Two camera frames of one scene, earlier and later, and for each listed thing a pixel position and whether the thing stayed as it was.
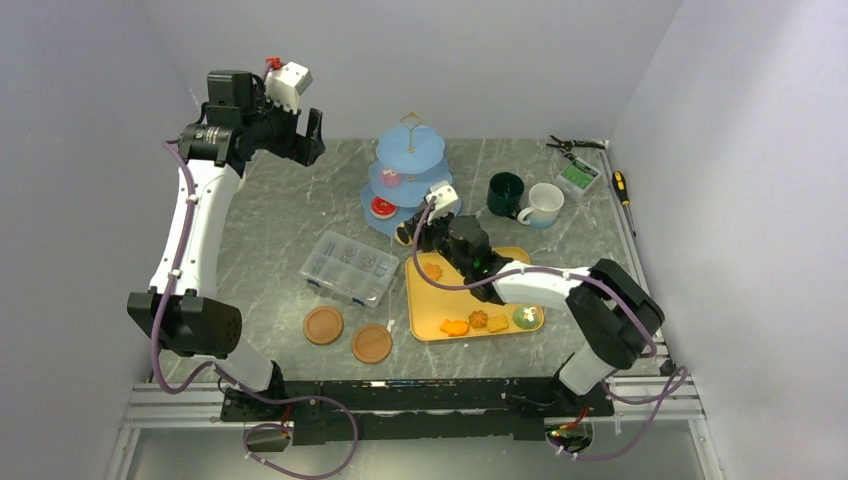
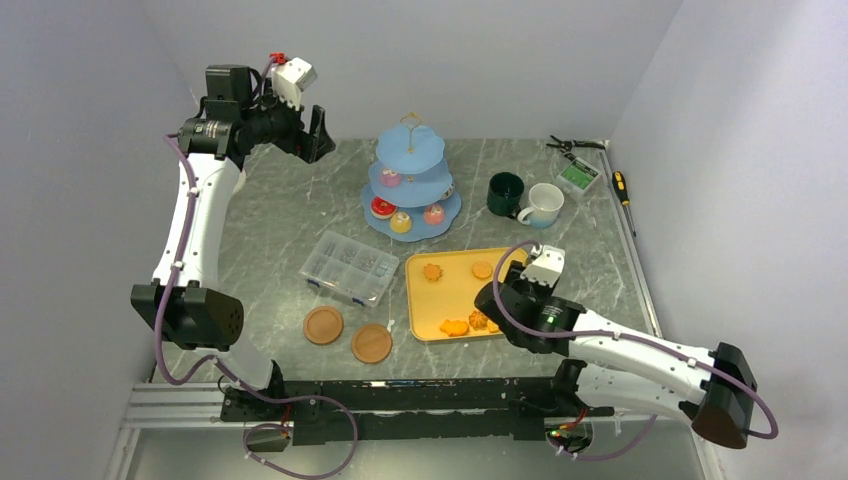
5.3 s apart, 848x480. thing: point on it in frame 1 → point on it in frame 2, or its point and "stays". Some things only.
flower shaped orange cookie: x=432 y=271 stays
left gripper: x=302 y=149 stays
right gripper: x=427 y=228 → x=514 y=280
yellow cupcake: x=409 y=242 → x=401 y=222
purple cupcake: x=390 y=178 stays
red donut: x=382 y=209 stays
